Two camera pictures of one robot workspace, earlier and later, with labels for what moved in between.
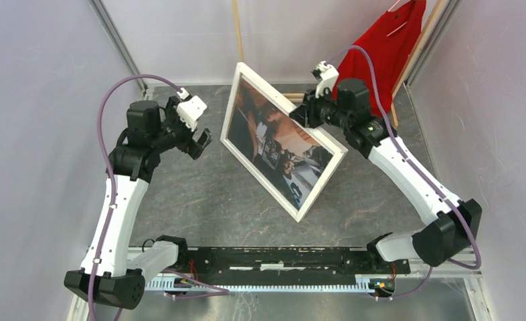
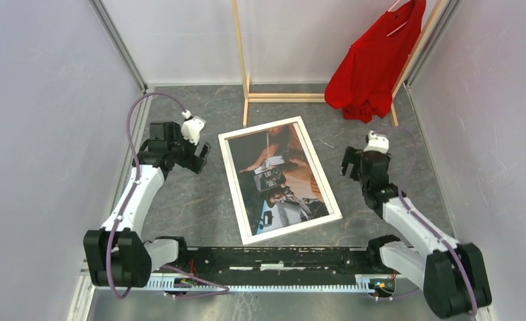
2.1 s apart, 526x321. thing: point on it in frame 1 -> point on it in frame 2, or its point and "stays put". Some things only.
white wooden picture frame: (256, 172) -> (245, 230)
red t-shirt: (390, 40) stays put
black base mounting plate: (284, 266) stays put
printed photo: (288, 154) -> (277, 184)
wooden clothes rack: (302, 97) -> (268, 97)
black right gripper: (304, 113) -> (351, 156)
